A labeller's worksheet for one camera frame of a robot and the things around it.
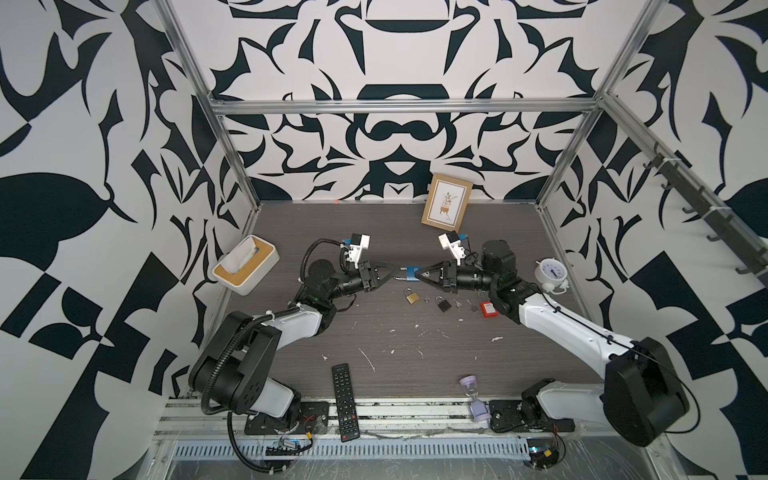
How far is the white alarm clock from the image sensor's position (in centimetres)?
98

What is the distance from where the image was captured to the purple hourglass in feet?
2.45

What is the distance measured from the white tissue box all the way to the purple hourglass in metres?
0.68

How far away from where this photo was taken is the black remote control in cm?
73

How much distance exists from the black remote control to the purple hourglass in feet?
0.95

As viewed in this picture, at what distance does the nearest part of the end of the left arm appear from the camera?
0.70 metres

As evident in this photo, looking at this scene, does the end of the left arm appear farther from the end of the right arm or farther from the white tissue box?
the white tissue box

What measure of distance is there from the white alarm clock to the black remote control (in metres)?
0.68

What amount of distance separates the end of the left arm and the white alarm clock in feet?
1.82

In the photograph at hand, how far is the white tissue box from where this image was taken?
95cm
